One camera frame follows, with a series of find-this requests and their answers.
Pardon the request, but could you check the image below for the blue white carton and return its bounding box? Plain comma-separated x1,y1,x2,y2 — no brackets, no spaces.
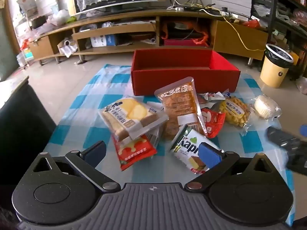
91,35,118,48

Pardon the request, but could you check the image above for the orange brown snack packet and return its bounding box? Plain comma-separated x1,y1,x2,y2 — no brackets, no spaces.
154,77,208,140

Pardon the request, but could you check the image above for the dark cabinet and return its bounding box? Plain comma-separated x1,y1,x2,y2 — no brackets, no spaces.
0,75,58,187

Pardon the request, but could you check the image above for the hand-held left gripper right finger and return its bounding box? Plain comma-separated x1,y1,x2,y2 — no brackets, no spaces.
187,142,275,192

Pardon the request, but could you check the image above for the red cardboard box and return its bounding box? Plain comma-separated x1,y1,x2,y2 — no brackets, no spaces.
131,49,241,97

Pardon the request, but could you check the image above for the yellow cable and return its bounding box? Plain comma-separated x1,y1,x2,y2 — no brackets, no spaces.
185,2,267,51

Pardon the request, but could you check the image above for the white round pastry packet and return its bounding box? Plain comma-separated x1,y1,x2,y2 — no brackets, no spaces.
247,94,282,125

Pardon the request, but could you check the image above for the orange plastic bag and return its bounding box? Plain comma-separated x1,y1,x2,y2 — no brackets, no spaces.
160,20,210,47

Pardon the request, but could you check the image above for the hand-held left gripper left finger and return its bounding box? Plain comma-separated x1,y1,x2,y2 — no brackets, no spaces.
32,141,120,192

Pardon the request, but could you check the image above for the sandwich bread packet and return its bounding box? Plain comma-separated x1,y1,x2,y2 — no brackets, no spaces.
98,96,169,142

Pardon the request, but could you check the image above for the red mushroom print packet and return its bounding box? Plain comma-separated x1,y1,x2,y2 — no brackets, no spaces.
200,108,226,138

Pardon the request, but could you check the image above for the red green spicy strip packet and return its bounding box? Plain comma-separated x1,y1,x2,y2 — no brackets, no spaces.
111,134,157,172

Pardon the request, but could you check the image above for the small white candy packet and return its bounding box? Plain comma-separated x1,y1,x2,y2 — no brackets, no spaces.
197,91,228,104

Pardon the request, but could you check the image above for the printed cardboard box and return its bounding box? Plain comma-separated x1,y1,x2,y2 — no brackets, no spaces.
16,0,39,18

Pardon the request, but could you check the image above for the flat red box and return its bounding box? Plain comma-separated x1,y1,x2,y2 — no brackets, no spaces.
164,38,208,47

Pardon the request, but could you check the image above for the wooden television stand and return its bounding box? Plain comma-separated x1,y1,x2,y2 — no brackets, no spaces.
28,8,269,65

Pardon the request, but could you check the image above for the yellow waffle packet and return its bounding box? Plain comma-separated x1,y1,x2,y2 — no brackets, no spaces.
219,96,252,135

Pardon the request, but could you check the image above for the blue white checkered tablecloth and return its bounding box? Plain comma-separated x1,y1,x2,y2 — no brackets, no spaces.
44,63,298,226

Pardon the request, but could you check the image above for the white plastic bag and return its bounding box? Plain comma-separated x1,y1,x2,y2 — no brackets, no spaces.
52,9,72,22

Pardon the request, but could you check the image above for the white green wafer packet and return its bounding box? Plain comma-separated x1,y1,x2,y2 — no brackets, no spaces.
169,124,222,174

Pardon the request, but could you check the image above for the yellow waste bin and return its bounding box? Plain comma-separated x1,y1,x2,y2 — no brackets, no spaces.
260,44,294,89

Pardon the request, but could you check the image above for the dark metal shelf rack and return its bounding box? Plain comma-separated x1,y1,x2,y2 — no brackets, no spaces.
251,0,307,82

